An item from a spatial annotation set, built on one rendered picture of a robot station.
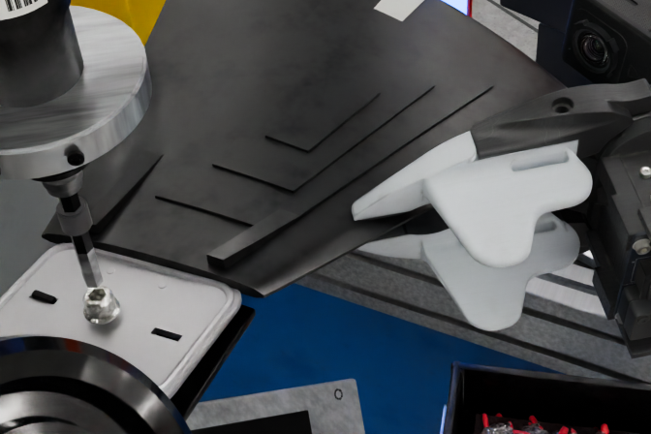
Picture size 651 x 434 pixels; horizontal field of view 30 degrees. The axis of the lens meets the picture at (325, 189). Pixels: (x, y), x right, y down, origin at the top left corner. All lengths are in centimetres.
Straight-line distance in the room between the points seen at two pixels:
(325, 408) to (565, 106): 23
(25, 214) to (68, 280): 120
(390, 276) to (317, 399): 31
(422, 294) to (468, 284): 43
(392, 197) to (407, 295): 47
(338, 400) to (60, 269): 21
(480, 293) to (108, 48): 20
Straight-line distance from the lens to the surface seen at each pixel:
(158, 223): 48
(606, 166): 49
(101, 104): 36
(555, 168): 48
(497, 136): 48
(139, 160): 52
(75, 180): 40
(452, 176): 47
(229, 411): 60
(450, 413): 80
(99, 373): 38
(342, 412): 65
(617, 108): 48
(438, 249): 51
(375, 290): 95
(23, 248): 170
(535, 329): 91
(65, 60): 36
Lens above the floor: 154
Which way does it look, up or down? 45 degrees down
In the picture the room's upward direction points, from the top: 5 degrees counter-clockwise
